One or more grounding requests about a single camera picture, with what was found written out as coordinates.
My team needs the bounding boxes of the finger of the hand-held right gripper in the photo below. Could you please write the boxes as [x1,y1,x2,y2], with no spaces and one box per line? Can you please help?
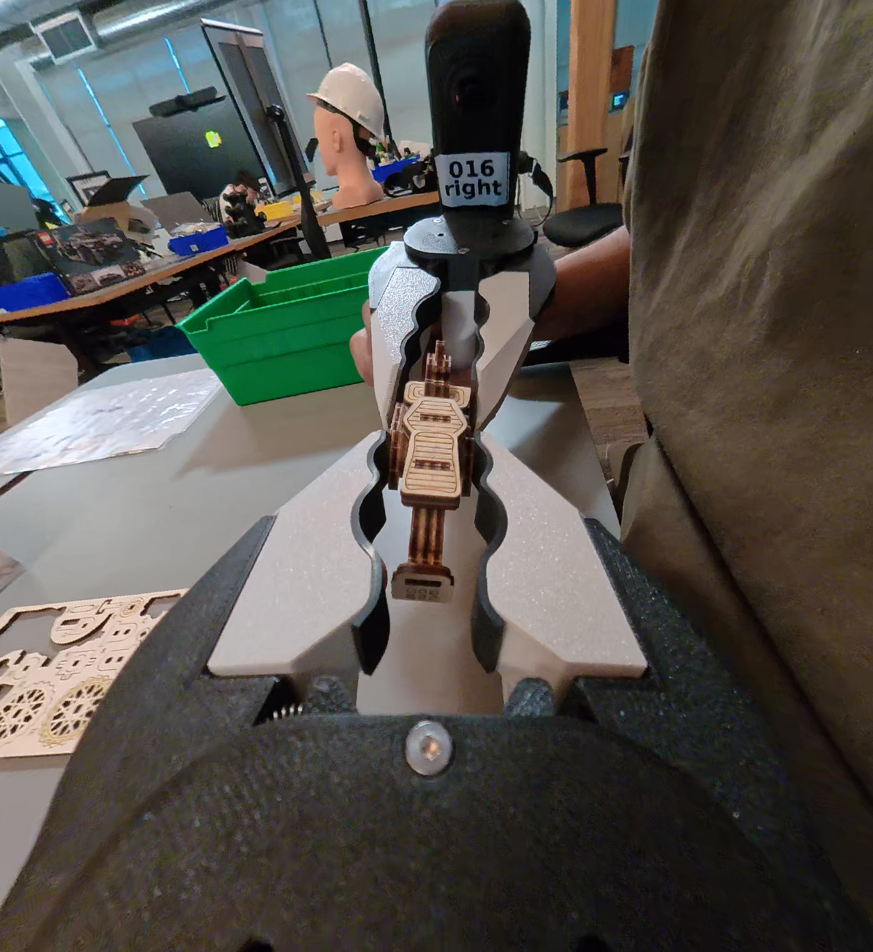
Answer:
[371,266,442,437]
[472,266,539,434]

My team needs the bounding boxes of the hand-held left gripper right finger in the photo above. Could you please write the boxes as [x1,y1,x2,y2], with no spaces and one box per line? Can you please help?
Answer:
[472,433,649,678]

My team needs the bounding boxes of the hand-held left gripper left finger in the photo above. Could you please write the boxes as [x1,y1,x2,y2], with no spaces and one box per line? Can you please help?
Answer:
[208,430,394,678]

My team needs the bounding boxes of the wooden motorcycle model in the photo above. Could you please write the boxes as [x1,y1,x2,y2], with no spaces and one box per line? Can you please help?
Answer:
[386,338,474,605]

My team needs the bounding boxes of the person's right forearm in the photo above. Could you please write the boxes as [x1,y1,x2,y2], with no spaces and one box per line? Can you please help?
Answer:
[533,227,634,343]

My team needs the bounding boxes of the grey desk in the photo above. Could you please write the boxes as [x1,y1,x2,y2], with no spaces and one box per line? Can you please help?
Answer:
[0,353,623,952]

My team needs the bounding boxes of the person's right hand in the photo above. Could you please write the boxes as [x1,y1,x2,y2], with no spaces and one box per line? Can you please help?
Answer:
[349,299,376,388]

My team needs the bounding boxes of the green plastic bin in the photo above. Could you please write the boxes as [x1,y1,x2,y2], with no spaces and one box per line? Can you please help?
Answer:
[176,245,407,406]

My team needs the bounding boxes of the wooden beam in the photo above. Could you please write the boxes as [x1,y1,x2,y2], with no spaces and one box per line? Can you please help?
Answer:
[566,0,619,213]

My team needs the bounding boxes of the white hard hat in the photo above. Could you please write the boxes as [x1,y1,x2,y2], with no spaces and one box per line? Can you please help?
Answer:
[306,63,387,142]

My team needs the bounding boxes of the mannequin head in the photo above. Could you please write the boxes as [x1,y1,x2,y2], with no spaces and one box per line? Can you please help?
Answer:
[316,104,385,211]

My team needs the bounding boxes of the small blue parts bin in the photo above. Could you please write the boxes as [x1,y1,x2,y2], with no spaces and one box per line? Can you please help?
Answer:
[169,227,229,257]
[0,271,73,312]

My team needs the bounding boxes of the tall black screen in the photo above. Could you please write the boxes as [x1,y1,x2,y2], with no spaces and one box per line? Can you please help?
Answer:
[200,18,311,187]

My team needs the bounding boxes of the long wooden workbench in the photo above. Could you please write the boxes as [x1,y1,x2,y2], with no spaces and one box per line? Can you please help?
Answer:
[0,189,441,328]

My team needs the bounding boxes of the wooden sheet with large cutout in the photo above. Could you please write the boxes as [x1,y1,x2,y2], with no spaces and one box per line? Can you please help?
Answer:
[0,590,188,761]

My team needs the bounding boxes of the plastic-sleeved paper sheets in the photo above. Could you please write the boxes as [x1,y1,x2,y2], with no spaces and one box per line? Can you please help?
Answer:
[0,368,223,480]

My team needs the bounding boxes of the large black screen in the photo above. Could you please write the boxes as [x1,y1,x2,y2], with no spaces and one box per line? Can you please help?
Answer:
[131,97,270,198]

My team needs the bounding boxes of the person's olive shirt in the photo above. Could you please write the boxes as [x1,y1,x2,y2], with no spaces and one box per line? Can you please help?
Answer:
[607,0,873,893]

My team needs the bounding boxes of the black webcam bar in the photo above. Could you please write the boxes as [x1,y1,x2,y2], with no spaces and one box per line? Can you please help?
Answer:
[150,88,222,116]

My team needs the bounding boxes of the printed toy box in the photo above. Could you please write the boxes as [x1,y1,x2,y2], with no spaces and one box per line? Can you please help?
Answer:
[35,219,147,295]

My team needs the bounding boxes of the open cardboard box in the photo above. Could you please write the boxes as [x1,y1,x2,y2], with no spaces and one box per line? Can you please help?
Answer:
[72,175,151,224]

